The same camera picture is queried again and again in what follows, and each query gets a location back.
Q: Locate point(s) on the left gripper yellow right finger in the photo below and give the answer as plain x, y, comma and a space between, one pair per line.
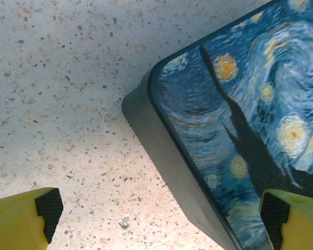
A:
300, 224

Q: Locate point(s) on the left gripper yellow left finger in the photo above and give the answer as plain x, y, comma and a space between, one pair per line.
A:
15, 221

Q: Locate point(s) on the starry night print box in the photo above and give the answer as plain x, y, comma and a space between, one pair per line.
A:
224, 117

